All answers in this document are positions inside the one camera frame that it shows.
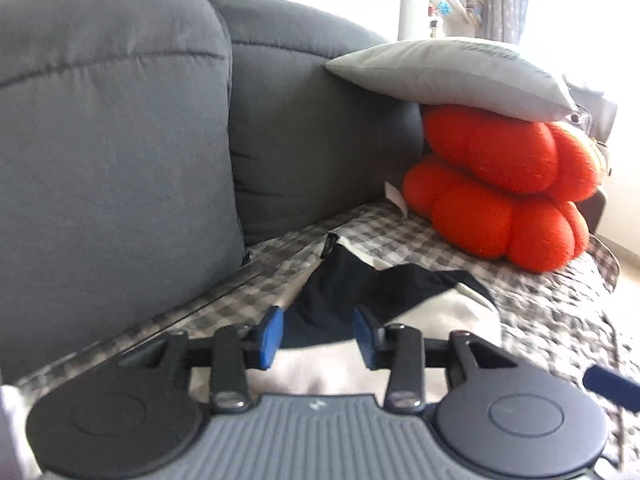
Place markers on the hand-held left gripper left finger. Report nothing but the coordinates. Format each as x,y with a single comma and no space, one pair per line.
267,339

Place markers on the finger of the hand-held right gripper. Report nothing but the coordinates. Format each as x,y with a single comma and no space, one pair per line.
612,387

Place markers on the grey sofa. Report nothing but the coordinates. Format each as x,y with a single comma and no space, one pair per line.
125,135

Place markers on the grey curtain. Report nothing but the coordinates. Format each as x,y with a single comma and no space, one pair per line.
505,0

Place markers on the orange plush cushion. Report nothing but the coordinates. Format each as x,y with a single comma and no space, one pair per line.
500,185

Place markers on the beige printed sweatshirt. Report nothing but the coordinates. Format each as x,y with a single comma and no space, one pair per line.
450,315

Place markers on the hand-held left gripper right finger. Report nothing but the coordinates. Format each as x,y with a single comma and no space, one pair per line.
364,341

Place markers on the white pillow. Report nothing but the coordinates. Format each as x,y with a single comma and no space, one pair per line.
450,70

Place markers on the grey checked quilt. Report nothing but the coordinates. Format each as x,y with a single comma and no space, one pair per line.
550,310

